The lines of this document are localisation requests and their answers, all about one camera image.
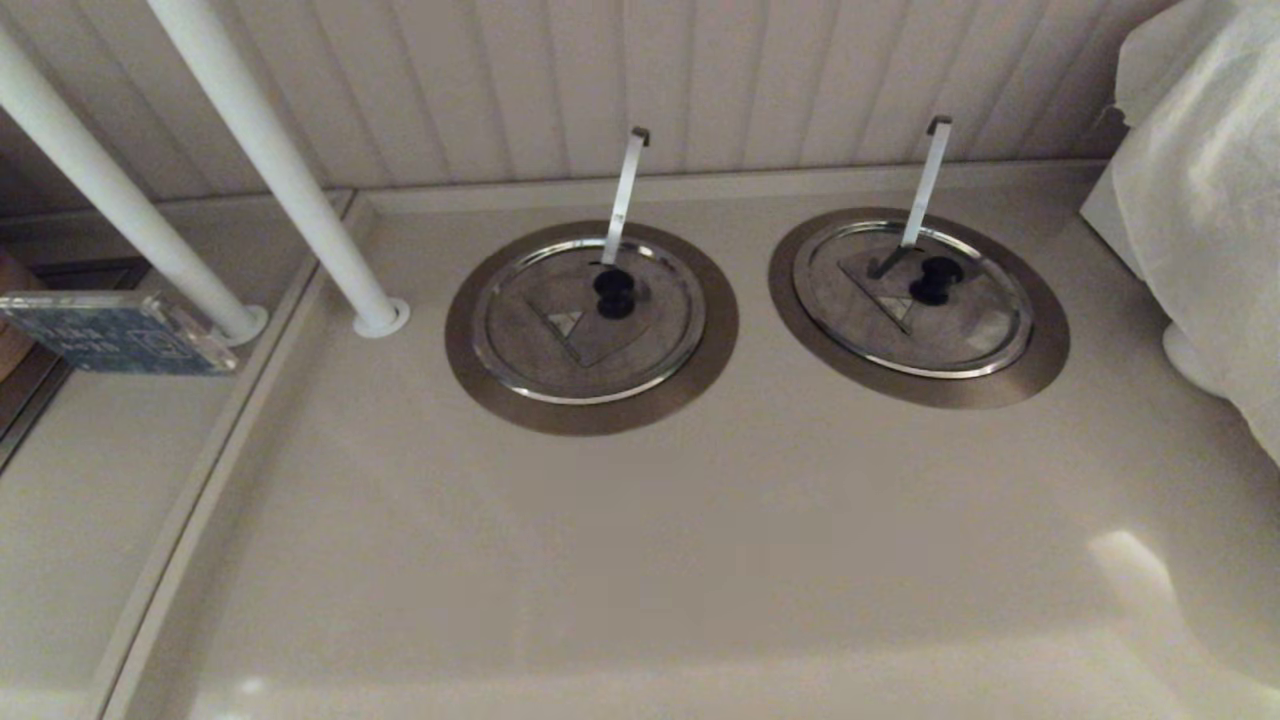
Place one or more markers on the white pole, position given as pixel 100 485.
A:
pixel 100 190
pixel 270 160

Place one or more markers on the clear acrylic sign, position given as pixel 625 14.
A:
pixel 110 335

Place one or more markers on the white cloth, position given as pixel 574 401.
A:
pixel 1200 200

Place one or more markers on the steel lid with black knob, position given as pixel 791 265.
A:
pixel 960 330
pixel 560 350

